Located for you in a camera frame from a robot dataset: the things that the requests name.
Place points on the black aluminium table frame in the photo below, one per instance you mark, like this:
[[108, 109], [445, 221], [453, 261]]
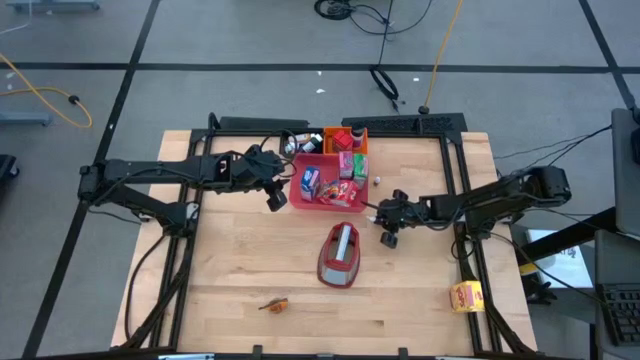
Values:
[[230, 133]]

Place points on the pink plastic bin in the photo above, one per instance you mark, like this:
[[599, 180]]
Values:
[[327, 170]]

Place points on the pink mini cereal box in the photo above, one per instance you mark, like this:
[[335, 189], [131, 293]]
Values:
[[346, 165]]

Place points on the black perforated panel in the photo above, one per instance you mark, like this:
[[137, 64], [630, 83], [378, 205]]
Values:
[[400, 122]]

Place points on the black floor object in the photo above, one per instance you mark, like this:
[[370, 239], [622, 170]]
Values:
[[7, 166]]

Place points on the blue mini cereal box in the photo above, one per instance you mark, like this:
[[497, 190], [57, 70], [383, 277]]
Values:
[[310, 182]]

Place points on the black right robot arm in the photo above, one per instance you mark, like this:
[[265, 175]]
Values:
[[500, 197]]

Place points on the grey desk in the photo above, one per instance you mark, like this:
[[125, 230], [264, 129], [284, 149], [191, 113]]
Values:
[[615, 260]]

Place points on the orange plastic bin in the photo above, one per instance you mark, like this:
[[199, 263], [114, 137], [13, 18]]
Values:
[[327, 142]]

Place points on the black metal beam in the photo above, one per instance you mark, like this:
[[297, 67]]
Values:
[[575, 234]]

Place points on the black plastic bin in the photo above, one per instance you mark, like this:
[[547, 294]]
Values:
[[298, 150]]

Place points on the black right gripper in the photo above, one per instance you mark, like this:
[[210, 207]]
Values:
[[405, 212]]

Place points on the black flat panel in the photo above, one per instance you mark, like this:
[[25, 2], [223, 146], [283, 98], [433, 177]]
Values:
[[260, 123]]

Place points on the grey stand foot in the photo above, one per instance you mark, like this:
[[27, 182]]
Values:
[[25, 118], [50, 5]]

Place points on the black keyboard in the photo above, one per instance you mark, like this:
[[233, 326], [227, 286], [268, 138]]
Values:
[[622, 315]]

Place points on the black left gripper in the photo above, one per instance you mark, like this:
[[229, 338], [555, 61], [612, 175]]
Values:
[[250, 170]]

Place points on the red mini cereal box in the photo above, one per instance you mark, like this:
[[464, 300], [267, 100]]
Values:
[[340, 194]]

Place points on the white paper sheet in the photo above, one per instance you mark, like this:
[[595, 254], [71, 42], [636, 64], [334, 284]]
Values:
[[565, 265]]

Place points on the black-lidded spice jar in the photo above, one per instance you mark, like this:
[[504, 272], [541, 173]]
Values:
[[358, 136]]

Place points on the yellow mini cereal box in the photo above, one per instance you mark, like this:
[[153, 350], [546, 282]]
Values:
[[466, 296]]

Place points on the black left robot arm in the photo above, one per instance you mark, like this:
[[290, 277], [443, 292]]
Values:
[[150, 170]]

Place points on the black clamp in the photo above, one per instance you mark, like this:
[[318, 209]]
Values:
[[537, 290]]

